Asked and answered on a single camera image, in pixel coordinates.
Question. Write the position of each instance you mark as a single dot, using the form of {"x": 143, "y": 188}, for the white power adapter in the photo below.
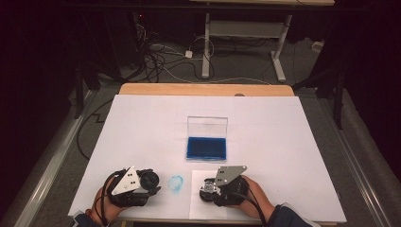
{"x": 188, "y": 54}

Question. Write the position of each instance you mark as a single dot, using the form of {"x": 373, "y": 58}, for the black metal stand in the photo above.
{"x": 78, "y": 94}
{"x": 339, "y": 94}

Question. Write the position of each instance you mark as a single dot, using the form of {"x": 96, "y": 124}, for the white floor socket box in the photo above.
{"x": 317, "y": 46}

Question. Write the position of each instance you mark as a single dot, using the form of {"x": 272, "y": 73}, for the large white paper cover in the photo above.
{"x": 142, "y": 132}

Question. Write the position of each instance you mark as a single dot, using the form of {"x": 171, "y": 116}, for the silver aluminium rail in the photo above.
{"x": 53, "y": 164}
{"x": 356, "y": 164}

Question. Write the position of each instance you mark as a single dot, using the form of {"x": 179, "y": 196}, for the person's right hand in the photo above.
{"x": 255, "y": 198}

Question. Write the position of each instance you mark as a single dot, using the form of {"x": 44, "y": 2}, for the blue ink pad box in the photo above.
{"x": 206, "y": 148}

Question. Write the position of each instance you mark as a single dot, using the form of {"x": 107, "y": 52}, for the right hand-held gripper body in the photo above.
{"x": 230, "y": 186}

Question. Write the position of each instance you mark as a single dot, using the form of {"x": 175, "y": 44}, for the white metal desk frame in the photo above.
{"x": 242, "y": 29}

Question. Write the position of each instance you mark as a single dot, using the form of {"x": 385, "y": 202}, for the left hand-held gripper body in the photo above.
{"x": 127, "y": 186}

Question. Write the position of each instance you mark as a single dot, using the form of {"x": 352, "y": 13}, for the person's left hand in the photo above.
{"x": 107, "y": 205}

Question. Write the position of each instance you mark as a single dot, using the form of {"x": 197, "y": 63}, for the small white paper sheet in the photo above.
{"x": 205, "y": 209}

